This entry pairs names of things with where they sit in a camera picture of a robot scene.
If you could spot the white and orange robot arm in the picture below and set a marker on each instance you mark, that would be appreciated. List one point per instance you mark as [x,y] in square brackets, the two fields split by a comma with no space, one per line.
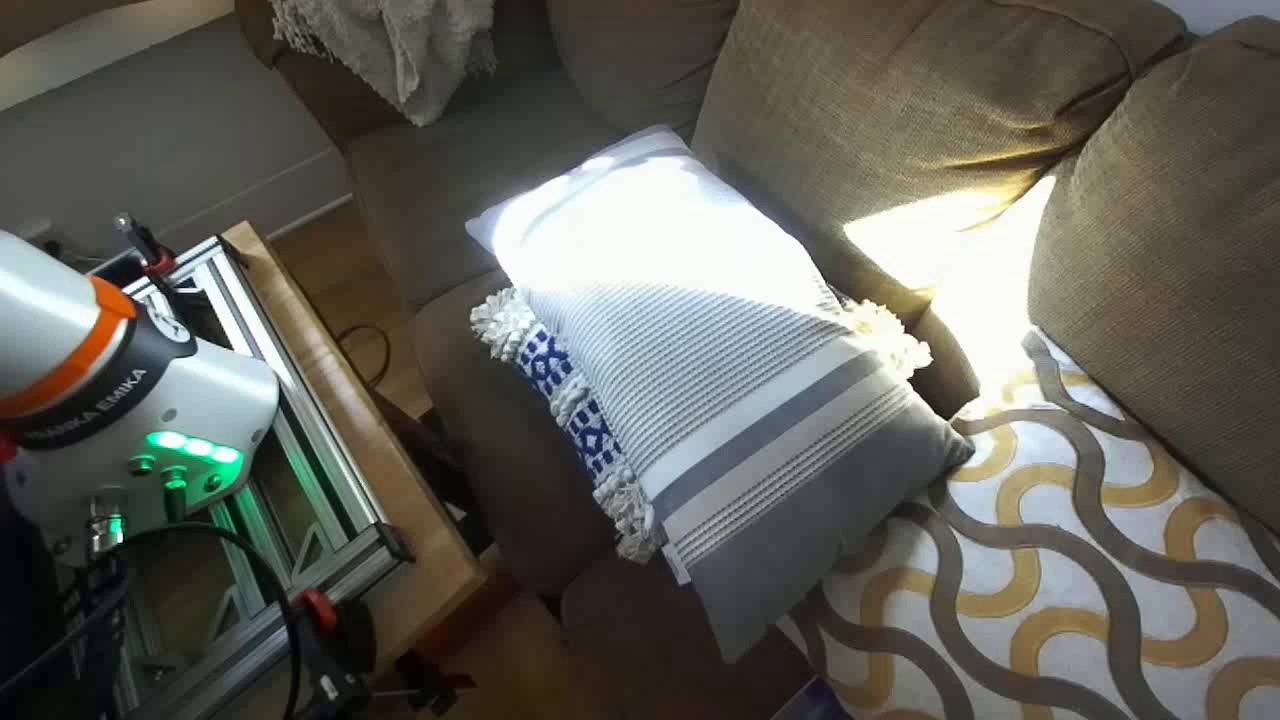
[115,402]

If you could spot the blue white knitted pillow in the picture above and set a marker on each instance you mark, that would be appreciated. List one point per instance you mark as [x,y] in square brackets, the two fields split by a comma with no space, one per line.
[565,402]

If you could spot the grey striped pillow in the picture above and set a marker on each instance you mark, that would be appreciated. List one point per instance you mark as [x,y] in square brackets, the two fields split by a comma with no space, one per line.
[763,428]

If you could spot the yellow grey wave pattern pillow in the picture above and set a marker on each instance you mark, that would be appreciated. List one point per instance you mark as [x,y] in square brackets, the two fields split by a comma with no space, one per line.
[1073,568]

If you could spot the wooden side table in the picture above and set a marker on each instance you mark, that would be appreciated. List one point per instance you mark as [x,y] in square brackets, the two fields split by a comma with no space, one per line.
[421,601]

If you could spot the tan middle back cushion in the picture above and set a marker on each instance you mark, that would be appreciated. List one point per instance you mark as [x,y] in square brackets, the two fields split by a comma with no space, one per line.
[845,111]

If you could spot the tan cushion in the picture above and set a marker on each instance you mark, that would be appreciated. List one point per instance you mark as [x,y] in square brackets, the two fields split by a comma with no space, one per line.
[1158,262]
[845,111]

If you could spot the white lace cloth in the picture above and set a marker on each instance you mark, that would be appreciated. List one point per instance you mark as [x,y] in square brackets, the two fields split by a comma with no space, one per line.
[408,55]

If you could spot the tan sofa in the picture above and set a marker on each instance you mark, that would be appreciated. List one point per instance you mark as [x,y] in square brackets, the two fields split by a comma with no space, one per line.
[569,81]

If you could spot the tan right back cushion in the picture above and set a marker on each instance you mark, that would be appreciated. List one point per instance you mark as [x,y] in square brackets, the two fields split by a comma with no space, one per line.
[1158,262]

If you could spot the aluminium frame robot mount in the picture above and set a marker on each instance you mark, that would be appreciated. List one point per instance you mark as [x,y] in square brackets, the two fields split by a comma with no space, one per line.
[259,608]

